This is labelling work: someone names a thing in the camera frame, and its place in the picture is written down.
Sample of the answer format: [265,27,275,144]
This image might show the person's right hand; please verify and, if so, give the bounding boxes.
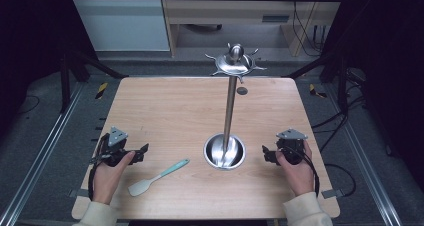
[275,140,316,198]

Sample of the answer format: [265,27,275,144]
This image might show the person's left hand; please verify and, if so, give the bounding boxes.
[92,150,136,206]

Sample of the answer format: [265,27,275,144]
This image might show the black hanging cables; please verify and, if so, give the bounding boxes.
[290,0,329,58]

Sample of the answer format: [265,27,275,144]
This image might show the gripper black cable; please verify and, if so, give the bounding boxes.
[87,134,111,202]
[283,145,321,198]

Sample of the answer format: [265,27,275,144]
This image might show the aluminium floor rail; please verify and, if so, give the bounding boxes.
[324,83,404,226]
[0,81,85,226]

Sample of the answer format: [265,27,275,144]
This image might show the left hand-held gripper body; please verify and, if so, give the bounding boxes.
[97,125,132,168]

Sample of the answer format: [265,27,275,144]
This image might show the teal handled grey spatula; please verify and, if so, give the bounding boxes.
[127,158,191,198]

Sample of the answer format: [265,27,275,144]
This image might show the yellow black striped tape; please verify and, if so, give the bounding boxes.
[95,82,109,100]
[308,83,328,99]

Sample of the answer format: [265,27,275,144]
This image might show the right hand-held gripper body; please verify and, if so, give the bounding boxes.
[275,127,309,166]

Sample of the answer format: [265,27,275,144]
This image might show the white cabinet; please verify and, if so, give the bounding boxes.
[66,0,171,53]

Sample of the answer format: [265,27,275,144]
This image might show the steel utensil rack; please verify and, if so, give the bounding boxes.
[203,42,268,172]

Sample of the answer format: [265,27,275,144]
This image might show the black metal frame stand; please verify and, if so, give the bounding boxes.
[287,50,350,112]
[59,49,129,114]

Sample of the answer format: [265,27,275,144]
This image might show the black floor cables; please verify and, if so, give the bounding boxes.
[311,67,368,198]

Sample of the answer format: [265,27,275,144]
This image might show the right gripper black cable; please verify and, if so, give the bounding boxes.
[283,145,321,198]

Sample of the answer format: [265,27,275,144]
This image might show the light wooden desk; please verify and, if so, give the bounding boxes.
[159,0,348,58]

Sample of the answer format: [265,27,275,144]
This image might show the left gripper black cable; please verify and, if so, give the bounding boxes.
[87,134,111,202]

